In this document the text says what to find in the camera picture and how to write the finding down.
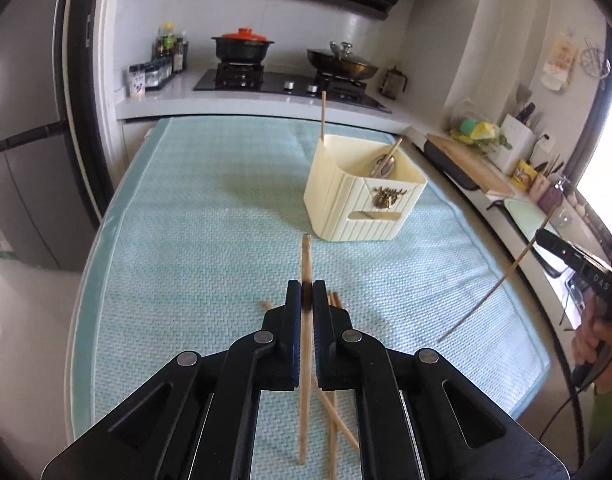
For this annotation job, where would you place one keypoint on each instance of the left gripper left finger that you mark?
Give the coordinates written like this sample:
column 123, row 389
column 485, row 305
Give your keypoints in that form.
column 196, row 417

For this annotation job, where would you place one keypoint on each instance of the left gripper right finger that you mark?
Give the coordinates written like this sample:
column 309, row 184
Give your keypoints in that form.
column 418, row 416

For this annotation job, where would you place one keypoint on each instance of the bamboo chopstick four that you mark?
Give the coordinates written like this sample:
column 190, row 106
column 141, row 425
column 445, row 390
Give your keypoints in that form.
column 516, row 262

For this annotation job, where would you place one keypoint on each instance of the bamboo chopstick two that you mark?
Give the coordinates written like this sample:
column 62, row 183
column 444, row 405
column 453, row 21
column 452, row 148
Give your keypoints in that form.
column 333, row 413

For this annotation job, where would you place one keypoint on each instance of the bamboo chopstick three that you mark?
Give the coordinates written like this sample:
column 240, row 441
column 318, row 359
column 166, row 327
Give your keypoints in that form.
column 333, row 429

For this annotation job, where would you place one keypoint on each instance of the bamboo chopstick one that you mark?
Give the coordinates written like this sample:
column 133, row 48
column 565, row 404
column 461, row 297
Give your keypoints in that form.
column 306, row 352

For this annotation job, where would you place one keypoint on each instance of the bamboo chopstick five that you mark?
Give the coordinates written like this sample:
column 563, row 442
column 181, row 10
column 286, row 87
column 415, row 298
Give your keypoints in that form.
column 393, row 148

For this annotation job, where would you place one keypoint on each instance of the metal spoon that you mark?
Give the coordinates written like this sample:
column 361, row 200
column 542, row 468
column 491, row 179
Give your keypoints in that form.
column 383, row 167

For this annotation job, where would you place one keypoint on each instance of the bamboo chopstick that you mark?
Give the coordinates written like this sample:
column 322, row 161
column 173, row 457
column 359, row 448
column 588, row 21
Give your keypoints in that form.
column 323, row 116

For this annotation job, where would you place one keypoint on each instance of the person right hand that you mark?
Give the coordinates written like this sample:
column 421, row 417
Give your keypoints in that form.
column 591, row 332

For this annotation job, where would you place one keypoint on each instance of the light green tray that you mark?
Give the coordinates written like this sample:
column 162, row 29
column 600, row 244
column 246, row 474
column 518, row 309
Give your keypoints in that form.
column 526, row 216

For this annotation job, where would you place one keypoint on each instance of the wooden cutting board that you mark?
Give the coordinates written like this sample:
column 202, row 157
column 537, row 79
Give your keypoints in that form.
column 468, row 170

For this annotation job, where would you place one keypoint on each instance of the white knife block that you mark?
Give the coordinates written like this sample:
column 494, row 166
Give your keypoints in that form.
column 515, row 140

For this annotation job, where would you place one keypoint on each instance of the yellow green sponge bag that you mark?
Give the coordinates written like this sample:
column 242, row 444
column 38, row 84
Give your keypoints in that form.
column 469, row 126

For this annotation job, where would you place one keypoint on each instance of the teal woven table mat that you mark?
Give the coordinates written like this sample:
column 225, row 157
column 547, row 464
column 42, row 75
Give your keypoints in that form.
column 202, row 239

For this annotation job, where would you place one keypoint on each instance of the cream utensil holder box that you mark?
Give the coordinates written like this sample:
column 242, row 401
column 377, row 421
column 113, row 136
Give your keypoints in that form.
column 344, row 204

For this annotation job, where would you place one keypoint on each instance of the grey refrigerator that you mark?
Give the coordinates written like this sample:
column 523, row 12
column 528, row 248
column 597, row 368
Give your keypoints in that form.
column 45, row 213

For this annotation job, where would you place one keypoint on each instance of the dark glass kettle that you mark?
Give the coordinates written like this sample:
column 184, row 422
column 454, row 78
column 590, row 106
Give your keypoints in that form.
column 394, row 83

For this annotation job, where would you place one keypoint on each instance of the black gas stove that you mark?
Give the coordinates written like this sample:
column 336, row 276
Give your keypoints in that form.
column 255, row 78

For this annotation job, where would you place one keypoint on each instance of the spice jar rack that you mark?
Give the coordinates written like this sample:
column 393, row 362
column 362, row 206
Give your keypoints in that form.
column 149, row 76

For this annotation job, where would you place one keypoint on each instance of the black wok with lid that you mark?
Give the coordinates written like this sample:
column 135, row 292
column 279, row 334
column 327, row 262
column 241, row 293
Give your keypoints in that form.
column 339, row 60

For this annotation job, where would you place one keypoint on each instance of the sauce bottles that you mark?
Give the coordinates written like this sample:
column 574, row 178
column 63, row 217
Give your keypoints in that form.
column 173, row 45

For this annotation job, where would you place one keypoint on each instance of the black pot red lid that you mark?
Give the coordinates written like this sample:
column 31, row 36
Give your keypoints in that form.
column 243, row 47

